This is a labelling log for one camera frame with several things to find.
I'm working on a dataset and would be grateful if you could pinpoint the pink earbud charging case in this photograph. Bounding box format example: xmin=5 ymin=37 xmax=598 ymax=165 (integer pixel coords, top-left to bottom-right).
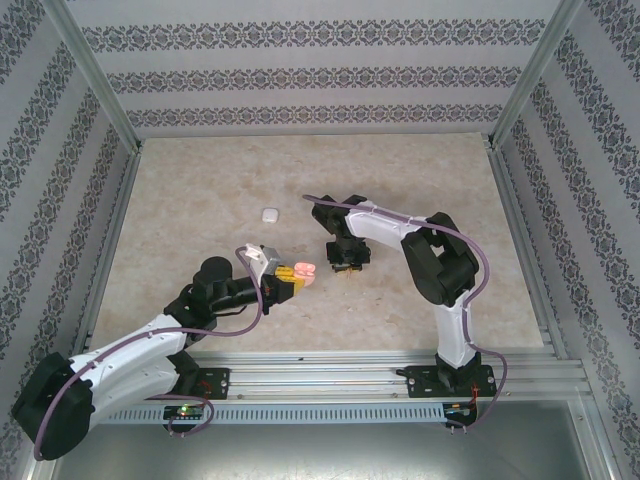
xmin=293 ymin=261 xmax=319 ymax=289

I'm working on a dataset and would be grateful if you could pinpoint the circuit board with green light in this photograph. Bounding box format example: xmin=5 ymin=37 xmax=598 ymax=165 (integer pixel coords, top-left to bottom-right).
xmin=164 ymin=405 xmax=206 ymax=420

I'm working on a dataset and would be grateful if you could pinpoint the grey metal panel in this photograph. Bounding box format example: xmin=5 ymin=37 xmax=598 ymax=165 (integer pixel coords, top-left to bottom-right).
xmin=14 ymin=399 xmax=626 ymax=480

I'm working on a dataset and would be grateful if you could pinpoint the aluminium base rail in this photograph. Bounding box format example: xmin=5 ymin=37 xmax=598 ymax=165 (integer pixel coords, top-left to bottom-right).
xmin=74 ymin=349 xmax=589 ymax=401

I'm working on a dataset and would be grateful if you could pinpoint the aluminium side rail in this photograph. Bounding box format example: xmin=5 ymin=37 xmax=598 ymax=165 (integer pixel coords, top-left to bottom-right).
xmin=69 ymin=147 xmax=146 ymax=364
xmin=487 ymin=144 xmax=569 ymax=361

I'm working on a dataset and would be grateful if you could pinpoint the perforated grey cable duct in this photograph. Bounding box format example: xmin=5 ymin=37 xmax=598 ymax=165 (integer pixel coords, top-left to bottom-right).
xmin=107 ymin=402 xmax=446 ymax=426

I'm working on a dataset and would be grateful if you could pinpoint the purple cable loop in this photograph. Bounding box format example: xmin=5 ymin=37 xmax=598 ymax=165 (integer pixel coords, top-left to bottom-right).
xmin=167 ymin=387 xmax=217 ymax=439

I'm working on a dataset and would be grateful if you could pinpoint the aluminium frame post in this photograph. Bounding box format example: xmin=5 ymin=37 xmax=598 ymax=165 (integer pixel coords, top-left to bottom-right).
xmin=40 ymin=0 xmax=145 ymax=154
xmin=485 ymin=0 xmax=585 ymax=151

